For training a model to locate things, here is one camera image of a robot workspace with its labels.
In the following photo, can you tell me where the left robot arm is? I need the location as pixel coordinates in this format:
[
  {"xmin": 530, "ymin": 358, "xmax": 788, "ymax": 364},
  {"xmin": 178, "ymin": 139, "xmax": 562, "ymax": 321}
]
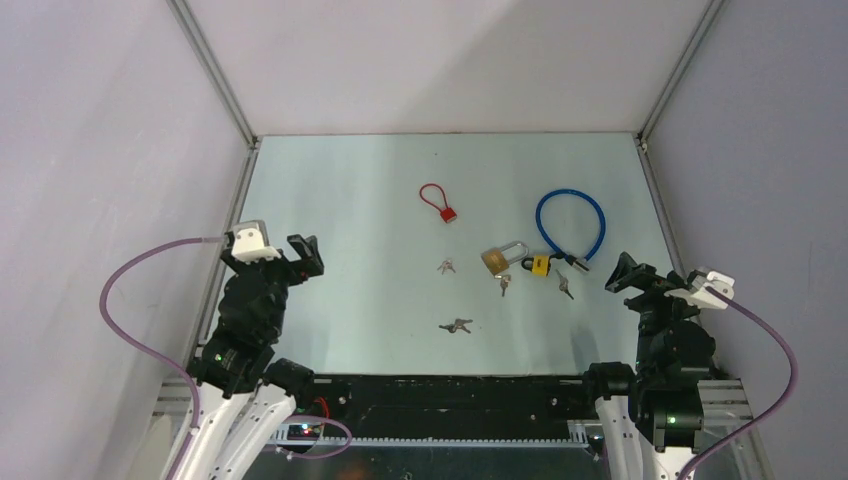
[{"xmin": 165, "ymin": 227, "xmax": 324, "ymax": 479}]

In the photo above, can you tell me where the silver key bunch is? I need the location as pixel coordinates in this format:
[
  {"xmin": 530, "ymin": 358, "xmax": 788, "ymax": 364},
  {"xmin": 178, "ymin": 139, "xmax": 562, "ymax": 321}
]
[
  {"xmin": 437, "ymin": 259, "xmax": 456, "ymax": 275},
  {"xmin": 438, "ymin": 318, "xmax": 472, "ymax": 334}
]

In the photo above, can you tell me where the yellow black padlock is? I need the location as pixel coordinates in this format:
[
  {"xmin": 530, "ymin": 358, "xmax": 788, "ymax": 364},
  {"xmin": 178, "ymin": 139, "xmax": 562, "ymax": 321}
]
[{"xmin": 520, "ymin": 253, "xmax": 565, "ymax": 277}]

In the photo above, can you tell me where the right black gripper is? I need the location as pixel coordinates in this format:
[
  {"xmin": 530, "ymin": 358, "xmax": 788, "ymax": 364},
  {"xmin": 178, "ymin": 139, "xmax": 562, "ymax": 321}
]
[{"xmin": 604, "ymin": 250, "xmax": 705, "ymax": 374}]

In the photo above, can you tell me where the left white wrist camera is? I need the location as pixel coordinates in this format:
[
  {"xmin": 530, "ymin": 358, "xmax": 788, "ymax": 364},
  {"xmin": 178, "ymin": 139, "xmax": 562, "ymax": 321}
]
[{"xmin": 230, "ymin": 220, "xmax": 282, "ymax": 264}]

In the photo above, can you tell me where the left circuit board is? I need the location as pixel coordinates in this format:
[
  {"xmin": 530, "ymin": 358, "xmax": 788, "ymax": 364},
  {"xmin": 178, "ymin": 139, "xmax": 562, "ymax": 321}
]
[{"xmin": 285, "ymin": 423, "xmax": 324, "ymax": 441}]

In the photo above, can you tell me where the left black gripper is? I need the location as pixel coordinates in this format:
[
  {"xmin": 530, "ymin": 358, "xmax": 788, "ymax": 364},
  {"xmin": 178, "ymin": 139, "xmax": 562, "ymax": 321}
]
[{"xmin": 224, "ymin": 232, "xmax": 323, "ymax": 337}]

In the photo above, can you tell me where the aluminium frame post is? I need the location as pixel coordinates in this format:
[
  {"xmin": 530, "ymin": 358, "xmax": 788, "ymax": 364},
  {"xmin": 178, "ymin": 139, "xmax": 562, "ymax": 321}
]
[
  {"xmin": 636, "ymin": 0, "xmax": 727, "ymax": 152},
  {"xmin": 166, "ymin": 0, "xmax": 257, "ymax": 149}
]

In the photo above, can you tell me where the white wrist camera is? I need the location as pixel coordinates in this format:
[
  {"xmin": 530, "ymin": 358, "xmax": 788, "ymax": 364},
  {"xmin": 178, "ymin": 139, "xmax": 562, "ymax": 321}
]
[
  {"xmin": 664, "ymin": 270, "xmax": 736, "ymax": 310},
  {"xmin": 230, "ymin": 220, "xmax": 282, "ymax": 264}
]

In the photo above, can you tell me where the blue cable lock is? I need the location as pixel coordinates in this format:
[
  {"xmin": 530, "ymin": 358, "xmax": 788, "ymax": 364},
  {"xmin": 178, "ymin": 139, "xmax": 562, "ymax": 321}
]
[{"xmin": 534, "ymin": 188, "xmax": 607, "ymax": 273}]

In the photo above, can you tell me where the right aluminium frame post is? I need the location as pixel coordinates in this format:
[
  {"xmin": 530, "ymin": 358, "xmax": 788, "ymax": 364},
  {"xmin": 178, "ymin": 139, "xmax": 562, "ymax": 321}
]
[{"xmin": 636, "ymin": 0, "xmax": 727, "ymax": 152}]

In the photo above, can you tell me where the brass padlock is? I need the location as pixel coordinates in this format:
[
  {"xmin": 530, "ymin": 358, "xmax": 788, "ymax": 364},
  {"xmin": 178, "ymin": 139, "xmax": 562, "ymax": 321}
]
[{"xmin": 480, "ymin": 241, "xmax": 529, "ymax": 277}]

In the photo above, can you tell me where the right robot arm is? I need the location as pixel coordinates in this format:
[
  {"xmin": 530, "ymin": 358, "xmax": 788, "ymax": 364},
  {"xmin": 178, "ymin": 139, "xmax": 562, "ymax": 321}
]
[{"xmin": 581, "ymin": 252, "xmax": 734, "ymax": 479}]

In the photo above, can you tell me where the silver key bunch front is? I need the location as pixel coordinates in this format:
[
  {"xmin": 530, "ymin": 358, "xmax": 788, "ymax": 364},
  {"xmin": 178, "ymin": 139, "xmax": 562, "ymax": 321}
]
[{"xmin": 438, "ymin": 318, "xmax": 472, "ymax": 334}]

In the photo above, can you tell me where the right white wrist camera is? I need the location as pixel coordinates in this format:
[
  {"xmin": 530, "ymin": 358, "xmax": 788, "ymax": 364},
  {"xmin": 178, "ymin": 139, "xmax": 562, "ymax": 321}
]
[{"xmin": 664, "ymin": 270, "xmax": 736, "ymax": 310}]

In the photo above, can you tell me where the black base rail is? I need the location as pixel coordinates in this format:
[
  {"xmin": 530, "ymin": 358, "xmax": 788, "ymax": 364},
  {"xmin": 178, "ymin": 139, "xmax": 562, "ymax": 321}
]
[{"xmin": 297, "ymin": 375, "xmax": 598, "ymax": 444}]

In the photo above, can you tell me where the left aluminium frame post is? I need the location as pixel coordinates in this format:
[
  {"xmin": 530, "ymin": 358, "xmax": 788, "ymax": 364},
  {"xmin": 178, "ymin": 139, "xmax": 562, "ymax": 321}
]
[{"xmin": 166, "ymin": 0, "xmax": 257, "ymax": 149}]

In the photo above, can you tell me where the red cable padlock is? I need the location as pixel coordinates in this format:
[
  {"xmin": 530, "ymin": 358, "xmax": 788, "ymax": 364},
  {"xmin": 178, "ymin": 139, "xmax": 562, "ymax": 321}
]
[{"xmin": 418, "ymin": 183, "xmax": 458, "ymax": 224}]

